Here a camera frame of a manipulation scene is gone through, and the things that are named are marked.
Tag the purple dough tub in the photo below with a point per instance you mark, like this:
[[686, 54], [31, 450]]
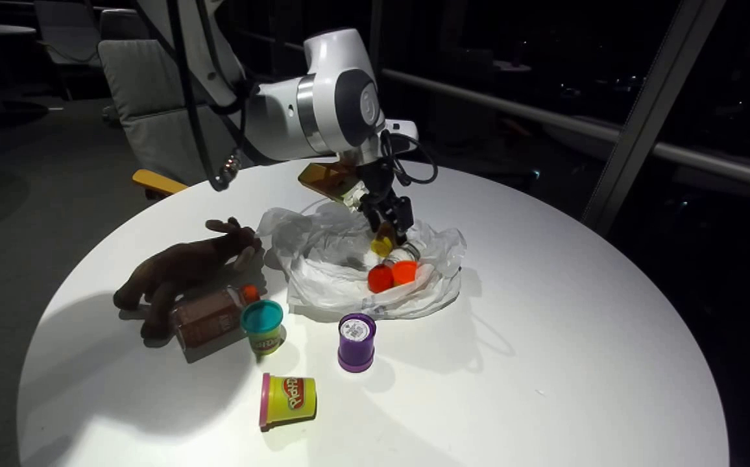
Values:
[[355, 341]]

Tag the clear plastic bag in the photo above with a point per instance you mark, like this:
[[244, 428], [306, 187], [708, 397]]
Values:
[[331, 286]]

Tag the teal lid dough tub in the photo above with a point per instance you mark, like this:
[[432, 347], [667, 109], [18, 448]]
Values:
[[263, 329]]

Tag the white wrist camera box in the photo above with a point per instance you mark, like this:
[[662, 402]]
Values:
[[401, 134]]

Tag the grey metal railing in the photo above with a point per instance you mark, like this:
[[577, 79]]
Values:
[[702, 164]]

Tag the grey upholstered chair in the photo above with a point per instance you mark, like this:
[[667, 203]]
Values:
[[149, 112]]

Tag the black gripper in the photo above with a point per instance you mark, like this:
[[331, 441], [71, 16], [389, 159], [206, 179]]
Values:
[[389, 196]]

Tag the orange dough tub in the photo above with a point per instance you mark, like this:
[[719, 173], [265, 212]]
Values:
[[406, 273]]

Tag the yellow wooden slat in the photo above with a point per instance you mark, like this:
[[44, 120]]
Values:
[[160, 182]]

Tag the grey slanted metal post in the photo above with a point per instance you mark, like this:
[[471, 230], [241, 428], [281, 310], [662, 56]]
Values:
[[650, 112]]

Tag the brown plush moose toy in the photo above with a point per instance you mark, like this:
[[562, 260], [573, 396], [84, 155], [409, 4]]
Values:
[[182, 268]]

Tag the dark background chair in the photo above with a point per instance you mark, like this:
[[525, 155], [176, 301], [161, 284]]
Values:
[[65, 30]]

